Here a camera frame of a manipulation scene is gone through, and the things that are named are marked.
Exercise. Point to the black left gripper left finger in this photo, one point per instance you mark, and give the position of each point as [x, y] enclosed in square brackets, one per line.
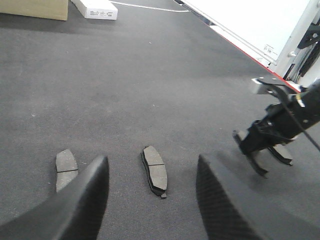
[74, 213]

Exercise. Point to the long white box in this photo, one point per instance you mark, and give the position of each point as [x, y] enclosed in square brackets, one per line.
[96, 9]

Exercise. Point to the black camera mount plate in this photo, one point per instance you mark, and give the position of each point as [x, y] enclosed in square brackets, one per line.
[259, 86]

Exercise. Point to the large cardboard box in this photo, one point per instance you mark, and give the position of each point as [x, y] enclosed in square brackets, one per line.
[46, 9]

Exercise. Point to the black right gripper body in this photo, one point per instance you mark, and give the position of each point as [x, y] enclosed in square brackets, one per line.
[284, 121]

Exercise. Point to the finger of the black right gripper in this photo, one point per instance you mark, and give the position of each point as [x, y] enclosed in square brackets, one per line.
[251, 159]
[280, 153]

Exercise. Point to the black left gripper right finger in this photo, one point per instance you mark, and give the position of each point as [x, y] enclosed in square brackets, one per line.
[230, 210]

